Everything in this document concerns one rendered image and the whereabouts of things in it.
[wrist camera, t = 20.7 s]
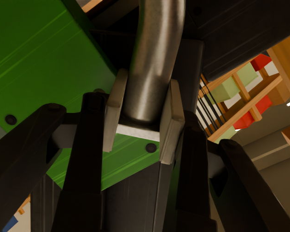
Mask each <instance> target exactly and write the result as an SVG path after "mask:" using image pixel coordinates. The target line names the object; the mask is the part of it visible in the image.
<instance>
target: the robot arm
mask: <svg viewBox="0 0 290 232"><path fill-rule="evenodd" d="M128 72H129V71H128V69H125V68H121V69H119V71H118V73H117V76H116V79H115V82H114V85H113V87H112V90H111V93H110V94H107V93H101V92H95V93H94V92H88V93H84V94H83V97H82V104H81V111H80V112H77V113H66V111H67V109H66V107H64V106H63V105H60V104H57V103H48V104H44V105H42V106H41V107H40V108H38V109H37V110H36V111H35V112H33V113H32V114H31V115H30V116H28V117H27V118H26V119H25V120H23V121H22V122H21V123H20V124H18V125H17V126H16V127H15V128H14V129H12V130H11V131H10V132H9V133H7V134H6V135H5V136H4V137H2V138H1V139H0V232H1V231H2V230H3V229H4V227H5V226H6V225H7V223H8V222H9V221H10V219H11V218H12V217H13V216H14V214H15V213H16V212H17V210H18V209H19V208H20V206H21V205H22V204H23V202H24V201H25V200H26V198H27V197H28V196H29V194H30V193H31V192H32V191H33V189H34V188H35V187H36V185H37V184H38V183H39V182H40V180H41V179H42V177H43V176H44V175H45V174H46V172H47V171H48V170H49V168H50V167H51V166H52V165H53V163H54V162H55V161H56V159H57V158H58V157H59V155H60V154H61V153H62V150H63V148H72V150H71V154H70V159H69V164H68V168H67V172H66V176H65V180H64V186H63V189H62V191H61V192H60V195H59V199H58V204H57V208H56V212H55V216H54V220H53V225H52V229H51V232H109V231H106V230H101V229H100V226H101V206H102V194H100V190H101V173H102V155H103V151H105V152H110V151H112V147H113V143H114V139H115V134H116V130H117V125H118V122H119V117H120V113H121V109H122V103H123V98H124V93H125V88H126V83H127V79H128ZM174 157H175V159H174ZM173 159H174V163H173V166H172V169H171V172H170V175H169V176H170V177H171V178H170V184H169V191H168V198H167V205H166V211H165V217H164V223H163V229H162V232H218V226H217V221H216V220H213V219H211V209H210V194H211V197H212V199H213V201H214V204H215V207H216V209H217V212H218V214H219V217H220V220H221V222H222V225H223V227H224V230H225V232H290V216H289V215H288V214H287V212H286V211H285V209H284V208H283V206H282V204H281V203H280V201H279V200H278V199H277V197H276V196H275V194H274V193H273V191H272V190H271V188H270V187H269V185H268V184H267V182H266V181H265V180H264V178H263V177H262V175H261V174H260V172H259V171H258V169H257V168H256V166H255V165H254V163H253V162H252V161H251V159H250V157H249V156H248V154H247V153H246V151H245V150H244V148H243V147H242V146H241V145H240V144H239V143H237V142H236V141H233V140H232V139H221V140H220V142H219V144H217V143H214V142H212V141H210V140H208V139H207V135H206V133H205V132H204V131H203V130H202V129H200V126H199V123H198V119H197V115H196V114H195V113H194V112H193V111H188V110H184V109H183V107H182V101H181V96H180V89H179V84H178V82H177V80H174V79H170V82H169V86H168V90H167V93H166V97H165V100H164V104H163V108H162V112H161V116H160V145H159V161H161V163H164V164H168V165H170V164H172V162H173Z"/></svg>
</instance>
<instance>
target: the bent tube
mask: <svg viewBox="0 0 290 232"><path fill-rule="evenodd" d="M185 15H186V0H139V21H138V27H137V33H136V37H135V42H134V47H133V53H132V58H131V63H130V67H129V72H128V79H127V83H126V88H125V93H124V98H123V103H122V109H121V113H120V117H119V122H118V125H117V130H116V133H120V134H125V135H130V136H134V137H139V138H144V139H149V140H154V141H159V142H160V116H161V112H162V108H163V104H164V100H165V97H166V93H167V90H168V86H169V82H170V78H171V75H172V71H173V67H174V63H175V60H176V56H177V52H178V49H179V45H180V41H181V37H182V33H183V28H184V23H185Z"/></svg>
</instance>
